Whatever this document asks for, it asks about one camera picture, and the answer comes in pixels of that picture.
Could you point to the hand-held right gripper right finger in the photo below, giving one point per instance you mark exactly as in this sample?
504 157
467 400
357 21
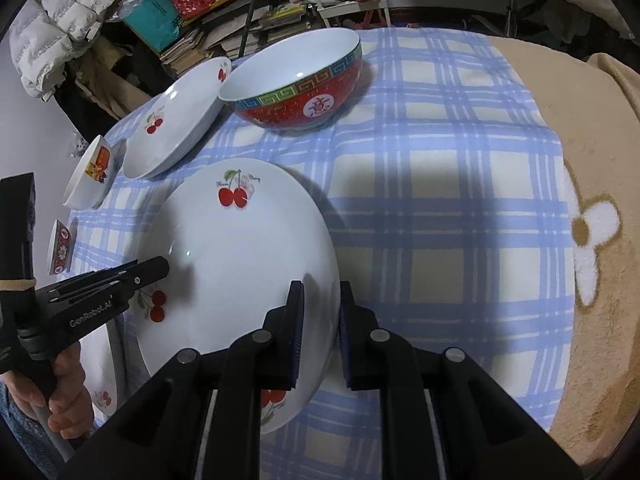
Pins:
350 340

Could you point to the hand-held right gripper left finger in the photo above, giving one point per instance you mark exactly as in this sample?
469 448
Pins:
295 330

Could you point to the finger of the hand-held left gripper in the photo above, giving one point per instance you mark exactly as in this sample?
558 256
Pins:
140 275

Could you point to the large white cherry plate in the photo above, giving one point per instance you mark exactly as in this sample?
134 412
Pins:
240 260

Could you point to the person's left hand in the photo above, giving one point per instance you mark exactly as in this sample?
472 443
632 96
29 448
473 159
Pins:
70 395

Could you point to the small pink floral bowl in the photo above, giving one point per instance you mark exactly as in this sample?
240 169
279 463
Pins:
62 245

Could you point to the small cartoon print bowl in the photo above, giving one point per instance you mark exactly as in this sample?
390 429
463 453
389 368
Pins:
87 180

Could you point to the blue plaid cloth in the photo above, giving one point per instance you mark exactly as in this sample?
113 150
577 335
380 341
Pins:
425 210

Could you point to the blue denim clothing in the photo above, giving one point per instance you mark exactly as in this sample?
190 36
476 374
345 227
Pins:
17 435

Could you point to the white puffer jacket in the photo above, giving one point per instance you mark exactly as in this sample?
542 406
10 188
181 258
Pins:
45 35

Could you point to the stack of books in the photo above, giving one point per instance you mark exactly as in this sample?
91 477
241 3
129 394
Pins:
190 45

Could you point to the teal box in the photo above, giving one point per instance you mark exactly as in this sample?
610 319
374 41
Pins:
150 15

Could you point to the green pole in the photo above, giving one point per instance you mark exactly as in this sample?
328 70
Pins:
248 20

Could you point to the beige flower blanket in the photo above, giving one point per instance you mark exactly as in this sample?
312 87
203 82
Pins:
600 160

